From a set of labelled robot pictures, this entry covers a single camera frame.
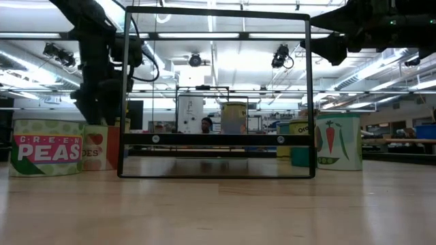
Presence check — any black monitor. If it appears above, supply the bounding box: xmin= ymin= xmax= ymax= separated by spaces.
xmin=126 ymin=100 xmax=144 ymax=131

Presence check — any blue bin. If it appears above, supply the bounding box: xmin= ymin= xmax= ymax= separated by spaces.
xmin=414 ymin=124 xmax=436 ymax=140

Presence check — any white carrot vegetables can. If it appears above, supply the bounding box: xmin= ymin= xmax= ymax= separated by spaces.
xmin=315 ymin=112 xmax=364 ymax=172

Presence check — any person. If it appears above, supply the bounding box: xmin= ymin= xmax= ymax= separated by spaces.
xmin=200 ymin=116 xmax=214 ymax=135

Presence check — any wooden background table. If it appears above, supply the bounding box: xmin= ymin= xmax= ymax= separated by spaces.
xmin=361 ymin=137 xmax=436 ymax=146

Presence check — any pale yellow peaches can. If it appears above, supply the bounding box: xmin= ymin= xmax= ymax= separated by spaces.
xmin=220 ymin=101 xmax=249 ymax=135

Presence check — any yellow teal oranges can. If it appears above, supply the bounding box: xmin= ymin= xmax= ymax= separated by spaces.
xmin=288 ymin=119 xmax=310 ymax=167

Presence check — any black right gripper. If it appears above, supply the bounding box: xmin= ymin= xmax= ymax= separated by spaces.
xmin=299 ymin=0 xmax=398 ymax=66

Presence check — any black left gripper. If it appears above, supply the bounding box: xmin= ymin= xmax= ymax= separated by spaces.
xmin=72 ymin=29 xmax=134 ymax=126

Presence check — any black metal frame shelf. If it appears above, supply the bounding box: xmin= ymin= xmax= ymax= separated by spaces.
xmin=116 ymin=5 xmax=317 ymax=180

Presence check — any green peas can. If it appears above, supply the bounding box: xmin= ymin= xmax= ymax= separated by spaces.
xmin=8 ymin=118 xmax=85 ymax=178

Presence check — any black cabinet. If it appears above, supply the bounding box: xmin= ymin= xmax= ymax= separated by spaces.
xmin=0 ymin=97 xmax=15 ymax=163

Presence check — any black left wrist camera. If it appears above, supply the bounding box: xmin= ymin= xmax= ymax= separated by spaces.
xmin=110 ymin=35 xmax=144 ymax=68

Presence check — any white tank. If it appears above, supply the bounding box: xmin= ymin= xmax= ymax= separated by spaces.
xmin=177 ymin=95 xmax=204 ymax=134

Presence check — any red tomatoes can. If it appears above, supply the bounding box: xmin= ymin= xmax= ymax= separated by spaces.
xmin=81 ymin=124 xmax=121 ymax=172

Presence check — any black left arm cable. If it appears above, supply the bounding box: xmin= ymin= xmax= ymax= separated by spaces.
xmin=112 ymin=0 xmax=161 ymax=83

